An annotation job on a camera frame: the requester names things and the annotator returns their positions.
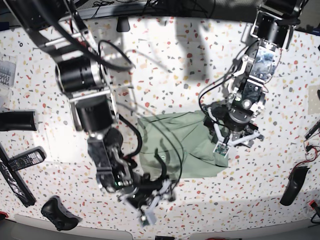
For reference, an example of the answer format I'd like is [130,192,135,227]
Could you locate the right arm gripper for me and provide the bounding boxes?
[117,175,178,227]

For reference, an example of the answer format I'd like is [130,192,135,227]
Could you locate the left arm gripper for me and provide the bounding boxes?
[201,103,264,158]

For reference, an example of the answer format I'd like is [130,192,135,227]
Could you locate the light green T-shirt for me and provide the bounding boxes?
[137,111,228,179]

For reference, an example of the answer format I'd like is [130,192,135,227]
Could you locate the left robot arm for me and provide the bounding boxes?
[199,0,308,157]

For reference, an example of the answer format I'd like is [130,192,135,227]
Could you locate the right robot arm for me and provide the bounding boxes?
[5,0,176,226]

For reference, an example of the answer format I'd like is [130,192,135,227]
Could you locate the black curved handheld device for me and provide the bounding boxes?
[280,166,309,206]

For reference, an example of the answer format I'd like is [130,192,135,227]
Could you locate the black game controller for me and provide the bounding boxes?
[40,196,80,232]

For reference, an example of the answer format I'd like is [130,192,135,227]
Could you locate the beige square pad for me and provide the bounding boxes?
[307,85,320,115]

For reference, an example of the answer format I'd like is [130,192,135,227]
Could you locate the black TV remote control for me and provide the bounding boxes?
[8,147,47,172]

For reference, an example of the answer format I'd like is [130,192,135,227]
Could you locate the long black bar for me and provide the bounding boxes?
[0,145,36,208]

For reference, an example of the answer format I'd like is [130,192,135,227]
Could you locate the clear plastic parts box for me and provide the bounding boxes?
[0,60,16,88]

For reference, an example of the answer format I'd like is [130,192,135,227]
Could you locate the red and black wires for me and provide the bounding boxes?
[292,122,320,173]

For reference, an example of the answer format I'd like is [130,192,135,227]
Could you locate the black cylindrical handle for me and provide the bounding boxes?
[0,110,37,132]

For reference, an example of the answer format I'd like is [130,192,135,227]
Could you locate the grey camera mount foot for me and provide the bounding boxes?
[116,16,131,33]

